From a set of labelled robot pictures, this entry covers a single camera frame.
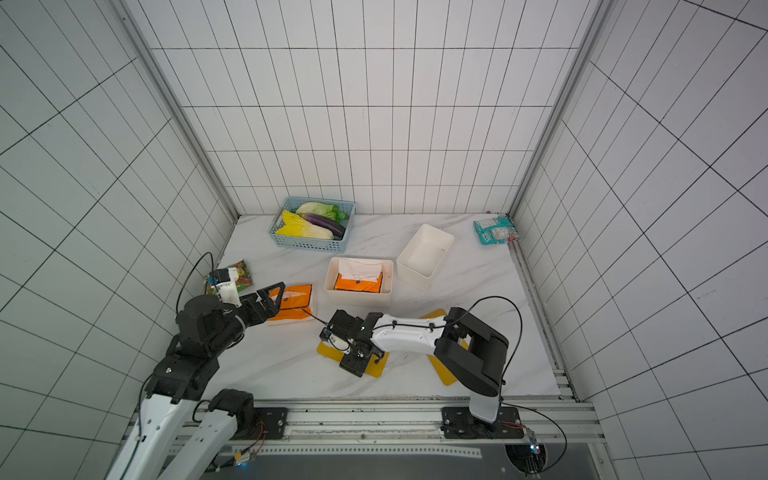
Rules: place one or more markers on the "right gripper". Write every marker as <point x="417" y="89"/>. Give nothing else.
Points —
<point x="358" y="339"/>

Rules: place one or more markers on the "teal snack packet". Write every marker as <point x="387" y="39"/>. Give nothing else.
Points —
<point x="499" y="230"/>

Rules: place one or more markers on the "blue plastic basket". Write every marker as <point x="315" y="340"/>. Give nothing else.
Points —
<point x="291" y="203"/>

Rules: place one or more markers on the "orange tissue pack with sheet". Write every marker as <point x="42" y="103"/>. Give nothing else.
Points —
<point x="357" y="275"/>

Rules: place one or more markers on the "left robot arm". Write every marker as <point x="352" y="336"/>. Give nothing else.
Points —
<point x="177" y="434"/>

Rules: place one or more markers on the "white tissue box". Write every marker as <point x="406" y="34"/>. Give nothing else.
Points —
<point x="382" y="299"/>
<point x="422" y="258"/>

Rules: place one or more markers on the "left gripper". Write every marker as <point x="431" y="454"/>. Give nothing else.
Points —
<point x="250" y="303"/>

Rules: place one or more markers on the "green snack bag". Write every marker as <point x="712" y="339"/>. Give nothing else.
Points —
<point x="243" y="282"/>

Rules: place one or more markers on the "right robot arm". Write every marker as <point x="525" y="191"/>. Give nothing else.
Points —
<point x="461" y="347"/>

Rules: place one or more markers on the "green toy lettuce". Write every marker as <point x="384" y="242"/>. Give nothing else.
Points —
<point x="329" y="211"/>

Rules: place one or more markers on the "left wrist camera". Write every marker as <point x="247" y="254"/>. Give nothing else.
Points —
<point x="224" y="283"/>

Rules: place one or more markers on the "yellow box lid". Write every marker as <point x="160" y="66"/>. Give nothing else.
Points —
<point x="374" y="368"/>
<point x="445" y="376"/>

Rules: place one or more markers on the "yellow toy cabbage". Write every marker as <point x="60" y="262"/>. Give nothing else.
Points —
<point x="296" y="226"/>

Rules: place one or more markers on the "aluminium mounting rail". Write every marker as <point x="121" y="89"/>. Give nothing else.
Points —
<point x="420" y="426"/>

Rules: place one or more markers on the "purple toy eggplant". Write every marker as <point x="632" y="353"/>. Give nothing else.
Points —
<point x="337" y="229"/>

